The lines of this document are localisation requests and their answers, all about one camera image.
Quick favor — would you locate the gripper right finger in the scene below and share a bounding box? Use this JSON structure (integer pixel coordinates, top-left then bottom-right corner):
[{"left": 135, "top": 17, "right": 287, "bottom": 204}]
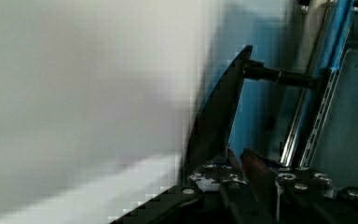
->
[{"left": 240, "top": 148, "right": 276, "bottom": 205}]

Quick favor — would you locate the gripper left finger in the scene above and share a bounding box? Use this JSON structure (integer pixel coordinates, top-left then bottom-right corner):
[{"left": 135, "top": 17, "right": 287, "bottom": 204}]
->
[{"left": 211, "top": 148, "right": 242, "bottom": 175}]

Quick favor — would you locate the silver black toaster oven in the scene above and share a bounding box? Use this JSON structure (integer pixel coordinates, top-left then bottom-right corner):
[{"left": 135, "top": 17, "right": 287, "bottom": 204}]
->
[{"left": 181, "top": 0, "right": 358, "bottom": 190}]

